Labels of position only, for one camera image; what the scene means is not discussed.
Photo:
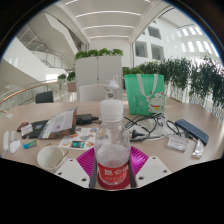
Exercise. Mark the glass railing with wooden handrail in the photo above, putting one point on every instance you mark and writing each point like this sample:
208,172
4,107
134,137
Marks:
23,91

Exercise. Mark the row of green hedge plants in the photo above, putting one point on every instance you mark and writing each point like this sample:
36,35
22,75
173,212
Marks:
193,76

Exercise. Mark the white grid-pattern mug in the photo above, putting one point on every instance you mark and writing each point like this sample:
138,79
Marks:
48,158

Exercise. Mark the dark blue keyboard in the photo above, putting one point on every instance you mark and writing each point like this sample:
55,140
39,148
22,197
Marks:
192,131

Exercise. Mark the white chair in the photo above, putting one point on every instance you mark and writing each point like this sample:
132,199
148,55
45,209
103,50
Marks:
91,93

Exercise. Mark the clear narrow plastic packet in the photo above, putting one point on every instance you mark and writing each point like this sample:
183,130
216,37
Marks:
197,149

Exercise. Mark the small white oval device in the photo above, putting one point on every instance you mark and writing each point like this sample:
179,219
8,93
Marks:
12,135

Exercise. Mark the white card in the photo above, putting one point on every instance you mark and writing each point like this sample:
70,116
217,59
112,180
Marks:
27,129

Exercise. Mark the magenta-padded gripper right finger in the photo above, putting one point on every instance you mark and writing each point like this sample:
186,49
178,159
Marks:
151,170

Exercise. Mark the clear red-labelled water bottle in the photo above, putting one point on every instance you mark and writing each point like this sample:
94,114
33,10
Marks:
112,150

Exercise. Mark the tall white cabinet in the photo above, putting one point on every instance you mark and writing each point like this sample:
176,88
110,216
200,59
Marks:
91,70

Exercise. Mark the ceiling light strips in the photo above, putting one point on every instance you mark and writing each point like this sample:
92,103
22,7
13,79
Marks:
106,13

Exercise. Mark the colourful sticker sheet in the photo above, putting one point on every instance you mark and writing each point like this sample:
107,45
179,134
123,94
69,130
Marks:
78,141

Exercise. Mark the brown clipboard with papers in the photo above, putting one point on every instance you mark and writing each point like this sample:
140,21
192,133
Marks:
60,123

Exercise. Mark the green tote bag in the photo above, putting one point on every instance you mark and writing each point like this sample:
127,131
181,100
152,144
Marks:
143,95

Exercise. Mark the clear lidded drink jug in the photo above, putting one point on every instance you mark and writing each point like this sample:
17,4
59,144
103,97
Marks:
111,90

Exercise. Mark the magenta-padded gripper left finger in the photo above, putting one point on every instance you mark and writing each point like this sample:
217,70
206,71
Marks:
75,171

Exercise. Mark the white paper sheet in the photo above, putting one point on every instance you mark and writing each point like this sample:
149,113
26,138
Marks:
9,116

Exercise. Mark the wooden planter with plants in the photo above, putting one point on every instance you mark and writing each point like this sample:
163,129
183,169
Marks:
68,83

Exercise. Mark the clear flat plastic packet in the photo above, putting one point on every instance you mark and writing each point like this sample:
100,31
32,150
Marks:
177,142

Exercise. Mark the green plants on cabinet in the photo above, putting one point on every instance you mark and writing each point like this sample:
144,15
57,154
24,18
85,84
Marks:
98,52

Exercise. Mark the black power adapter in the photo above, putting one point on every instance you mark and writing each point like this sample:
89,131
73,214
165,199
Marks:
85,119

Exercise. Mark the wooden stirring stick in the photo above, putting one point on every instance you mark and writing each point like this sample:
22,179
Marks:
61,158

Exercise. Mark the black notebook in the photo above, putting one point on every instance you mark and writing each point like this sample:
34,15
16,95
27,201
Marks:
36,131

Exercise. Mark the black chair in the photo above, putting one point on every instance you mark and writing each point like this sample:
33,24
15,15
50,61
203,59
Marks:
44,97

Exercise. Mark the small red and black device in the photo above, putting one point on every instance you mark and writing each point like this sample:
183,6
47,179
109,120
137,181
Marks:
22,126

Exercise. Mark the white computer mouse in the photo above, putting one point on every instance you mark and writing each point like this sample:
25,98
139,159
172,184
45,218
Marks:
15,147

